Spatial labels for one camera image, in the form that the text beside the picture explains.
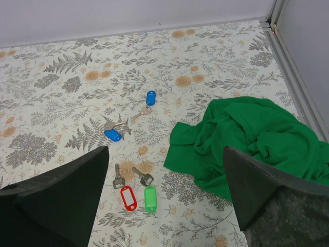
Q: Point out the blue tag key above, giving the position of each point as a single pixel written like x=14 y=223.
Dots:
x=111 y=133
x=150 y=101

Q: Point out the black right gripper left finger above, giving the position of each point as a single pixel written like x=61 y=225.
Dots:
x=55 y=208

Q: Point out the red tag key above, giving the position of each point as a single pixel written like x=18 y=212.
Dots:
x=126 y=192

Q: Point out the blue tag lower key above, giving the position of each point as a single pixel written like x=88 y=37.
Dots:
x=111 y=133

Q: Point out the blue tag upper key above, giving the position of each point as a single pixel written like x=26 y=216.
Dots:
x=150 y=101

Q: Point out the green tag key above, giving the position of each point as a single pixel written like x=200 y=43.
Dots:
x=150 y=194

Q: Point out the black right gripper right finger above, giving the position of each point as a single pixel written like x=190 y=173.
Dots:
x=274 y=208

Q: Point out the green cloth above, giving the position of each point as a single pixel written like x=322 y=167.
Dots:
x=255 y=126

